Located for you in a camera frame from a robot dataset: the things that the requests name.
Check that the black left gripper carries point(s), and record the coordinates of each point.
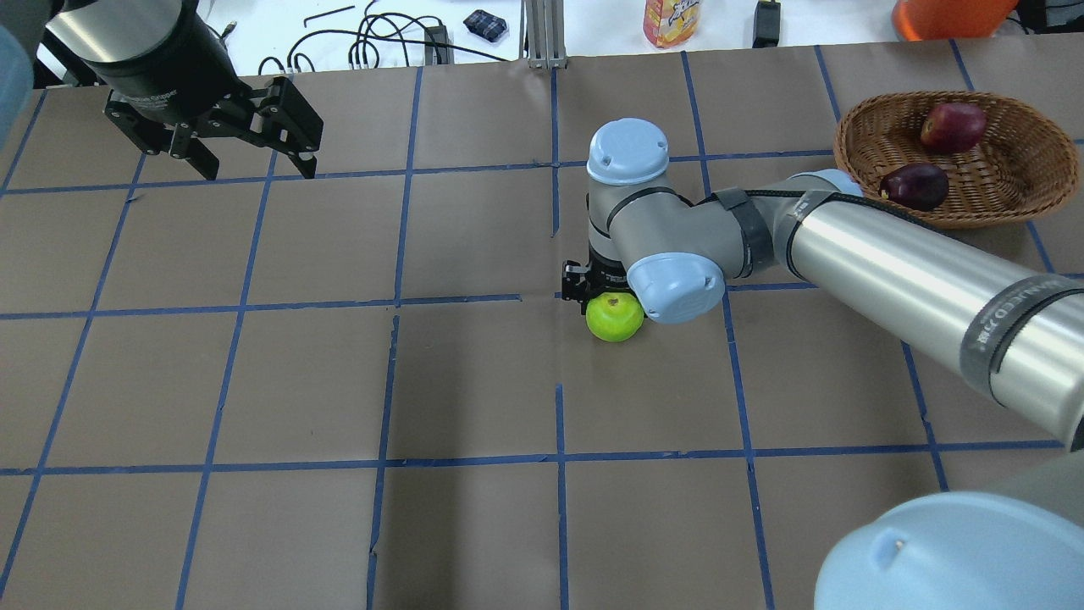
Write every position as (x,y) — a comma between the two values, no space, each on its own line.
(161,69)

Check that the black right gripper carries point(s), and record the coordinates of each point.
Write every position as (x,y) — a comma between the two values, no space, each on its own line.
(577,283)

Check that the green apple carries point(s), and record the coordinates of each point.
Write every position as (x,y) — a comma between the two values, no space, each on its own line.
(614,316)

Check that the dark purple apple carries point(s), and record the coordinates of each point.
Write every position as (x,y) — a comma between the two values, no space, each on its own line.
(918,186)

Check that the red apple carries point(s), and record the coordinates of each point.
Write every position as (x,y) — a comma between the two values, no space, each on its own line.
(953,127)

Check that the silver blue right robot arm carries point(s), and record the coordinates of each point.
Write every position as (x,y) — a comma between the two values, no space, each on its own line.
(1013,335)

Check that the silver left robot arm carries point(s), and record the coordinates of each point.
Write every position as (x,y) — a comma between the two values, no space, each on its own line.
(71,23)

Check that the woven wicker basket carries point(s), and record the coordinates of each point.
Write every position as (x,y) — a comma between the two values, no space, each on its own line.
(1024,166)

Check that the orange juice bottle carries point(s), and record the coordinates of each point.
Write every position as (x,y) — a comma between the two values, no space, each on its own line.
(670,23)

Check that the black power adapter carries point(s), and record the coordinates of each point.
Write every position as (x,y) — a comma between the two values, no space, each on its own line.
(767,24)

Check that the orange round container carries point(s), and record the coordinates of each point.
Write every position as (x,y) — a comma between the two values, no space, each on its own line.
(942,20)

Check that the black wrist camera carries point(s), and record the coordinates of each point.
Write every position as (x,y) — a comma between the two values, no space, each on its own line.
(575,282)

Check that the aluminium frame post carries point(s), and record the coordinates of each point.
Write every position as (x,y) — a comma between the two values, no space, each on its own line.
(543,24)

